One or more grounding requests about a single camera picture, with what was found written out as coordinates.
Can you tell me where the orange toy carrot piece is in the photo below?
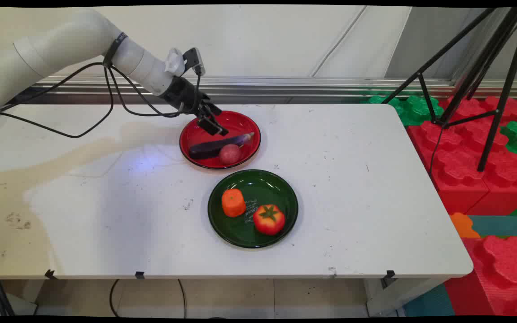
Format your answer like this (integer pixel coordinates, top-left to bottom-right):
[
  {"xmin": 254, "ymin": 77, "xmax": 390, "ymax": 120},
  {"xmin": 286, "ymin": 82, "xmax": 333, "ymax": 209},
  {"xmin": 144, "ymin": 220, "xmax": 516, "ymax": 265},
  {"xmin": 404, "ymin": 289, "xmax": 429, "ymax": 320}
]
[{"xmin": 221, "ymin": 189, "xmax": 246, "ymax": 218}]

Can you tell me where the big red foam block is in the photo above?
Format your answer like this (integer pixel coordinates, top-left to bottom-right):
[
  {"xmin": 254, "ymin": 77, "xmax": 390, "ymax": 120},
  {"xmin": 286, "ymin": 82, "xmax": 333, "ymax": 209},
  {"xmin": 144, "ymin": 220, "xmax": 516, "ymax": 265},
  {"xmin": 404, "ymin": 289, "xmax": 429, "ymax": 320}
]
[{"xmin": 443, "ymin": 235, "xmax": 517, "ymax": 317}]

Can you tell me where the orange foam piece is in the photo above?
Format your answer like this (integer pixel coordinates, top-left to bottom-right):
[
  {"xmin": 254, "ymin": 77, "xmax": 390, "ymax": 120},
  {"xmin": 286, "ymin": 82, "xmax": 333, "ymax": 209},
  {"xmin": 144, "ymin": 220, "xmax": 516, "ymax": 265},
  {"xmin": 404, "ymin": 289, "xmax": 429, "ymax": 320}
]
[{"xmin": 449, "ymin": 213, "xmax": 482, "ymax": 239}]

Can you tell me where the purple toy eggplant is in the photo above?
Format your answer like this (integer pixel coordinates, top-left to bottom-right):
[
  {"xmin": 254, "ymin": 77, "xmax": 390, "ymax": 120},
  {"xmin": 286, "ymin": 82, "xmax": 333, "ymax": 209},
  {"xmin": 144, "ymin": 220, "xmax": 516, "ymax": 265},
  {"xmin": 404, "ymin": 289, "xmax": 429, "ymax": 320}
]
[{"xmin": 189, "ymin": 132, "xmax": 255, "ymax": 160}]

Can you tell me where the large red foam block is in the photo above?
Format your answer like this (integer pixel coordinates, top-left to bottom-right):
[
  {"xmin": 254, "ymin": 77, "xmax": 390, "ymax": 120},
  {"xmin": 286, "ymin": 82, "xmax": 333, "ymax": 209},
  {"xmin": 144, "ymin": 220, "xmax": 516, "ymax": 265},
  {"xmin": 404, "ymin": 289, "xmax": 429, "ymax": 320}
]
[{"xmin": 407, "ymin": 120, "xmax": 490, "ymax": 215}]

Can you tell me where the white table leg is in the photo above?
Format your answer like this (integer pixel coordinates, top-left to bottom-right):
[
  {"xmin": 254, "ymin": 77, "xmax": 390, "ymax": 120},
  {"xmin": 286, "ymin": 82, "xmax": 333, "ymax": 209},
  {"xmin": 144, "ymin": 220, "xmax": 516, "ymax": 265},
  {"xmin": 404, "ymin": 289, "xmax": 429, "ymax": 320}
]
[{"xmin": 365, "ymin": 277, "xmax": 448, "ymax": 317}]

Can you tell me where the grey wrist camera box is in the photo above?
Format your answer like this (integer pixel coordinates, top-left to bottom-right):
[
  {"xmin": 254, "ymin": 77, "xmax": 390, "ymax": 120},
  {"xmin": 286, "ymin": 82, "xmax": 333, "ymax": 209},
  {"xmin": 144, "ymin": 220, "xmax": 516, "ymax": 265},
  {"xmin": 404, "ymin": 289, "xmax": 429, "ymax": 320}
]
[{"xmin": 182, "ymin": 47, "xmax": 206, "ymax": 76}]

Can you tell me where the green plate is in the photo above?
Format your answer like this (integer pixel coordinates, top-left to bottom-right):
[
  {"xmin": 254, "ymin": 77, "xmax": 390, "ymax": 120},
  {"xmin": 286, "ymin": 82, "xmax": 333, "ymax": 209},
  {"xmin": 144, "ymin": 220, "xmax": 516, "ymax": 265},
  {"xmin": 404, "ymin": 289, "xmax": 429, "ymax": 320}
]
[{"xmin": 207, "ymin": 169, "xmax": 299, "ymax": 249}]

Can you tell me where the black strap on arm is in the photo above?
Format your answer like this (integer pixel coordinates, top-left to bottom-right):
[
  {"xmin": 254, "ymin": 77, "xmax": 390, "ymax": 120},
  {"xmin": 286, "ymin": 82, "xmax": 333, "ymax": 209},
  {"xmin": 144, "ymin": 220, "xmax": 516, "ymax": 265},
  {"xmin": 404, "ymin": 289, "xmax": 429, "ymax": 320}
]
[{"xmin": 103, "ymin": 32, "xmax": 128, "ymax": 69}]

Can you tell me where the black tripod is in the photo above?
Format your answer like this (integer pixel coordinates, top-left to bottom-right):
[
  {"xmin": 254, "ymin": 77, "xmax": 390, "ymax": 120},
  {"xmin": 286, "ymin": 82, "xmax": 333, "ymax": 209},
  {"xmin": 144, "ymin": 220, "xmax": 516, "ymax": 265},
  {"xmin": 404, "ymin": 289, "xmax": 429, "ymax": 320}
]
[{"xmin": 381, "ymin": 7, "xmax": 517, "ymax": 173}]

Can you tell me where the teal foam mat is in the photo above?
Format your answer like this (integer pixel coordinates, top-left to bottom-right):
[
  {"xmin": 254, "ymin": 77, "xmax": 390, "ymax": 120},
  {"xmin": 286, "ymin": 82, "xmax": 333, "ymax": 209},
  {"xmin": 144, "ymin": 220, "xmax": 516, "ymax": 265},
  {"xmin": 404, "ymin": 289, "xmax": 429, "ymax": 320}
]
[{"xmin": 467, "ymin": 215, "xmax": 517, "ymax": 238}]

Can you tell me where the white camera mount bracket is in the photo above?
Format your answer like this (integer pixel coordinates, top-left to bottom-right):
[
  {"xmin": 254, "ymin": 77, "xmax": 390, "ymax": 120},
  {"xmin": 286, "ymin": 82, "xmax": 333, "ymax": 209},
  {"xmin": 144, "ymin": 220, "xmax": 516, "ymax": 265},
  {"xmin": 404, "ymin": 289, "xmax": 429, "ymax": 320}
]
[{"xmin": 165, "ymin": 48, "xmax": 187, "ymax": 76}]

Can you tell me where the red round toy fruit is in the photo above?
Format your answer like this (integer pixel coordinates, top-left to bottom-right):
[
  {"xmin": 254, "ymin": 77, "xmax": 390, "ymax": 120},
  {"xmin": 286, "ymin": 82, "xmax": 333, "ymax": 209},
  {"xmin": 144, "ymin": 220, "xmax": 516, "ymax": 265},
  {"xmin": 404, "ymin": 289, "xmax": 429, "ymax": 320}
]
[{"xmin": 219, "ymin": 144, "xmax": 242, "ymax": 166}]

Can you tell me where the aluminium wall rail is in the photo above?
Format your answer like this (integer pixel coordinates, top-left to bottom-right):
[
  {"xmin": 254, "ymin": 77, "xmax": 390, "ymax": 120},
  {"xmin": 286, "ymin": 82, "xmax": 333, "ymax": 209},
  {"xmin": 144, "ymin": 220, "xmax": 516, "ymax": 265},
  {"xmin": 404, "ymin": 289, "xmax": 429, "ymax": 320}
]
[{"xmin": 34, "ymin": 75, "xmax": 517, "ymax": 100}]

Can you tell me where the red toy tomato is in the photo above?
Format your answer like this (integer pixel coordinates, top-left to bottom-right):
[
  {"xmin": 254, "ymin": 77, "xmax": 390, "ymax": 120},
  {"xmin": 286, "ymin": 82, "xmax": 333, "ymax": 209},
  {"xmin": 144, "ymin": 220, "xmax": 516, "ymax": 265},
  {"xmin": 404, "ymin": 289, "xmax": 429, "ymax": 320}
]
[{"xmin": 253, "ymin": 204, "xmax": 286, "ymax": 236}]

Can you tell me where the long black arm cable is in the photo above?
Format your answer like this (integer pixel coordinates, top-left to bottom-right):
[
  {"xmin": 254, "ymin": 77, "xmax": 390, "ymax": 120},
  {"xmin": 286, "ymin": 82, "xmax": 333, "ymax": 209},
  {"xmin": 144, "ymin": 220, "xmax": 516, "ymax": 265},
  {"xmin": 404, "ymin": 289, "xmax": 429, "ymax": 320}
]
[{"xmin": 0, "ymin": 62, "xmax": 203, "ymax": 139}]

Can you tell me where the black floor cable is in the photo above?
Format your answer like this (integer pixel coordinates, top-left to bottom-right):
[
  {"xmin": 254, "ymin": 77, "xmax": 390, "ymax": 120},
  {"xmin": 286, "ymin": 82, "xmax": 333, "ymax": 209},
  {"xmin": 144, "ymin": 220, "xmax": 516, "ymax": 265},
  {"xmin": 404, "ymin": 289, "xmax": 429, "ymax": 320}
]
[{"xmin": 109, "ymin": 279, "xmax": 188, "ymax": 318}]

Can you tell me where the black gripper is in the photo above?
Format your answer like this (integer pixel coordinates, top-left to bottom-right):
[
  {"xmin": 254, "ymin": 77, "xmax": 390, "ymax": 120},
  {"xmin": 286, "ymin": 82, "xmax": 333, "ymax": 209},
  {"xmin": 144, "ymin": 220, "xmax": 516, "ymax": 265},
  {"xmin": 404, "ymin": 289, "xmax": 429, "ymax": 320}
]
[{"xmin": 162, "ymin": 76, "xmax": 229, "ymax": 137}]

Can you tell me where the thin black tripod cable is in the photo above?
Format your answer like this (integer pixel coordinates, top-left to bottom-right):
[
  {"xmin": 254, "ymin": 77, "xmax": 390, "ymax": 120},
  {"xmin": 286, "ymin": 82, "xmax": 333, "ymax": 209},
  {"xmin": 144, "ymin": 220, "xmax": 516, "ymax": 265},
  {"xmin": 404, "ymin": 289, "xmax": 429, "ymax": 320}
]
[{"xmin": 429, "ymin": 125, "xmax": 444, "ymax": 176}]

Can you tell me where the red plate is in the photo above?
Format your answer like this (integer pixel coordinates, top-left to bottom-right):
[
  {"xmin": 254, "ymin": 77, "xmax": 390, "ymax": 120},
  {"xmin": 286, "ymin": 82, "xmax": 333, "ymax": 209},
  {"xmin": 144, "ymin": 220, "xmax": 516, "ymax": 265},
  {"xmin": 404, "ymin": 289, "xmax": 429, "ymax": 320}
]
[{"xmin": 179, "ymin": 110, "xmax": 262, "ymax": 170}]

